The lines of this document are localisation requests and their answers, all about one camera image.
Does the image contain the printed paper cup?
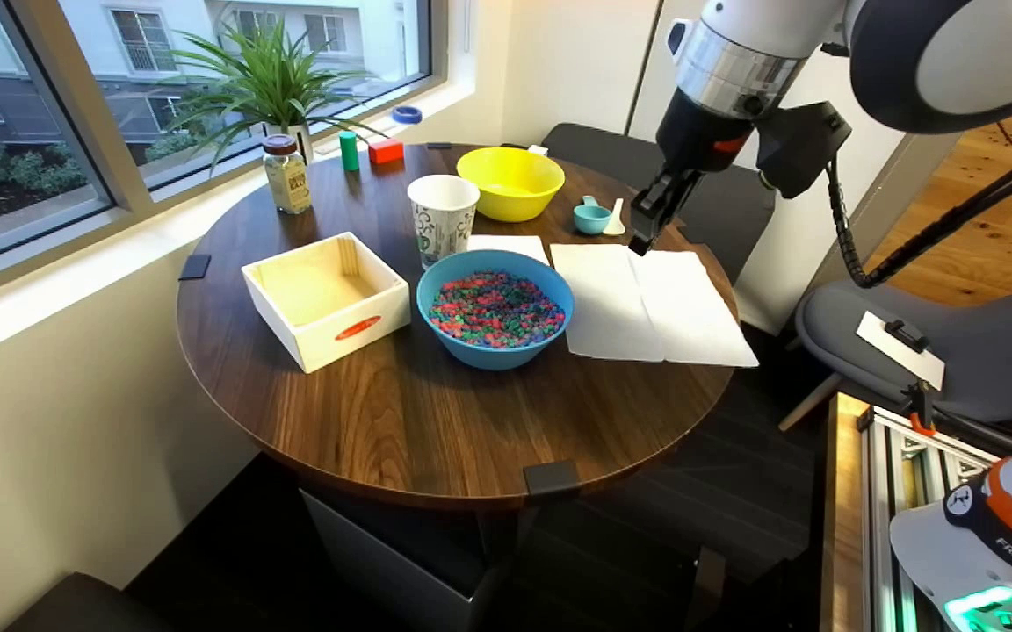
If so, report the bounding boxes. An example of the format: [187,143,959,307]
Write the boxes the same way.
[402,172,482,273]

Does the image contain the potted green plant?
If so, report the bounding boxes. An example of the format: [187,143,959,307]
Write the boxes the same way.
[168,16,353,164]

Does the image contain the wooden cart with aluminium rails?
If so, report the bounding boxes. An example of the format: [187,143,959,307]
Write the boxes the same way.
[818,389,1000,632]

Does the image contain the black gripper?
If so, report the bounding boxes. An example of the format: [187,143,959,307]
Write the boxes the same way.
[625,84,757,260]

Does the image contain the white card with black clip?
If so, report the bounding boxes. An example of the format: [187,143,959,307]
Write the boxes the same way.
[855,310,948,393]

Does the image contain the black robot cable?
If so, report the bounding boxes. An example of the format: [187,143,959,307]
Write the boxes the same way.
[822,115,1012,292]

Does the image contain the cream plastic spoon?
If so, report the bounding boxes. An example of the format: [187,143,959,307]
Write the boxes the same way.
[599,192,630,241]

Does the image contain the large white paper towel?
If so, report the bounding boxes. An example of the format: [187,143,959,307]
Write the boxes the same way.
[547,239,761,371]

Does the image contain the yellow bowl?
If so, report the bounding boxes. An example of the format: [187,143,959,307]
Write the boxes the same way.
[453,143,570,225]

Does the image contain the green block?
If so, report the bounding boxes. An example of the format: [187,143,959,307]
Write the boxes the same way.
[338,131,364,177]

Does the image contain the small white folded napkin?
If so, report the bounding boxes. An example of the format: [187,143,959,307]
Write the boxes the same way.
[465,233,556,269]

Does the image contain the blue bowl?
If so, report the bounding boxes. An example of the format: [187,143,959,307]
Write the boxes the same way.
[413,246,581,377]

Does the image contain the teal measuring scoop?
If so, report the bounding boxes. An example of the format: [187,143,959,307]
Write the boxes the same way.
[570,192,613,239]

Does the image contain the light grey chair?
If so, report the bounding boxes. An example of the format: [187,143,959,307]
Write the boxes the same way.
[793,273,1012,432]

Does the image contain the colourful beads in bowl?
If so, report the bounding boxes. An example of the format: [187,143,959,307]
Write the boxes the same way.
[429,269,564,351]

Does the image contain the white wooden box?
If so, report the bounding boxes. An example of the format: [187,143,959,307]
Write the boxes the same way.
[239,229,413,377]

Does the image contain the dark storage box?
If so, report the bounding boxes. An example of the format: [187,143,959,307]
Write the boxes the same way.
[297,486,513,632]

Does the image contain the window frame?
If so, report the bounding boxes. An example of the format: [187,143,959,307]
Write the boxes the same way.
[0,0,466,311]

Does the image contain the red block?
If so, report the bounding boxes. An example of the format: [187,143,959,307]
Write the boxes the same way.
[364,138,408,172]

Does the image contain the spice jar with dark lid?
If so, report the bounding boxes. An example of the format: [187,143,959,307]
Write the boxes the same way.
[261,134,315,218]

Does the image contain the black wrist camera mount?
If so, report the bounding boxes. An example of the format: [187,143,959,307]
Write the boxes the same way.
[754,102,855,201]

